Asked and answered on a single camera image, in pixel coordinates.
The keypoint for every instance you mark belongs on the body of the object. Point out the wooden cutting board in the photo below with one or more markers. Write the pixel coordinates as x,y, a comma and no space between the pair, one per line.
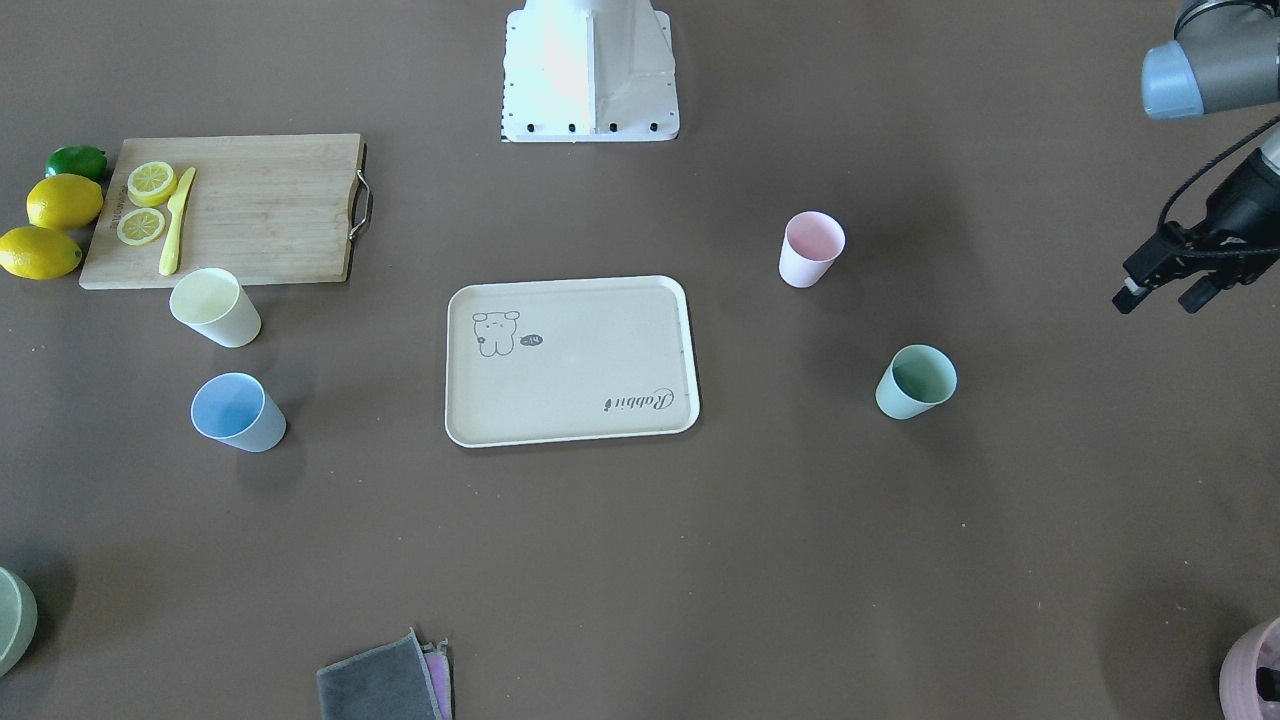
273,209

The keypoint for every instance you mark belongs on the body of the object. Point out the pale yellow cup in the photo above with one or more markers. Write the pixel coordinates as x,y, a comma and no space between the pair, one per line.
212,302

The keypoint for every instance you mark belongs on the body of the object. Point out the blue cup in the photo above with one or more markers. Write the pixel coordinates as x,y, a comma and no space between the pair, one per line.
234,409

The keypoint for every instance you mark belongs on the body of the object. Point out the beige rabbit tray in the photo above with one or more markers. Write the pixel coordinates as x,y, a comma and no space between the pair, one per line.
558,361

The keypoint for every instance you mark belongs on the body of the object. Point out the grey folded cloth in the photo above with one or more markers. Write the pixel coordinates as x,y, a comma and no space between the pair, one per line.
405,679

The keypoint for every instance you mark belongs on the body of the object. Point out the pink cup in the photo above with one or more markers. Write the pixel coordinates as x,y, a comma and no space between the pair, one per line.
812,241

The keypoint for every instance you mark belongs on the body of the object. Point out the green lime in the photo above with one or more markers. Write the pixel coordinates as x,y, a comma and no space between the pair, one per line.
87,161

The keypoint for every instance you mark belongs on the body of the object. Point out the green cup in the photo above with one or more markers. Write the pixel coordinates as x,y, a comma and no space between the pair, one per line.
918,378

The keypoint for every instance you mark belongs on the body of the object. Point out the yellow plastic knife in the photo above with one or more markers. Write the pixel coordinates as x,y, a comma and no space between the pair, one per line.
176,205

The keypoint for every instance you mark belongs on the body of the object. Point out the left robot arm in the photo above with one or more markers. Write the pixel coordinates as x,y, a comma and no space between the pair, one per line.
1224,55

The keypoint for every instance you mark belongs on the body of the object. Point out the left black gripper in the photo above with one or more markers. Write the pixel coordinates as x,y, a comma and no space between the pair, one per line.
1243,198

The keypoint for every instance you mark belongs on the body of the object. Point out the pink bowl with ice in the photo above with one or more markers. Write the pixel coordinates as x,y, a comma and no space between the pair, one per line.
1248,675

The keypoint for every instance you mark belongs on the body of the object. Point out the mint green bowl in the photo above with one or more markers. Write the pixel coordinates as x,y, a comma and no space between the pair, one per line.
19,618

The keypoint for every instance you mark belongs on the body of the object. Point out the whole yellow lemon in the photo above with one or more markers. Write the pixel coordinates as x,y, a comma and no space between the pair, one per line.
38,253
64,202

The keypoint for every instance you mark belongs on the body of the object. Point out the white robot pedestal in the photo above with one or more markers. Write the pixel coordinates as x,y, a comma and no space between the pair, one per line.
589,71

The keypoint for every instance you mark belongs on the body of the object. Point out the lemon slice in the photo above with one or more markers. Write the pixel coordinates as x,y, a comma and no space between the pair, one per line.
151,184
141,226

